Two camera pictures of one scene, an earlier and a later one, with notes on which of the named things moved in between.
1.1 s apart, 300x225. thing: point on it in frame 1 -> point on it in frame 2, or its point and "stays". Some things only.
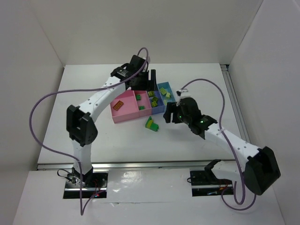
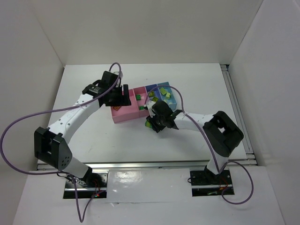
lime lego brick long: (163, 90) stays
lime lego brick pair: (151, 93) stays
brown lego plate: (117, 105) stays
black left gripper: (145, 82) -> (119, 98)
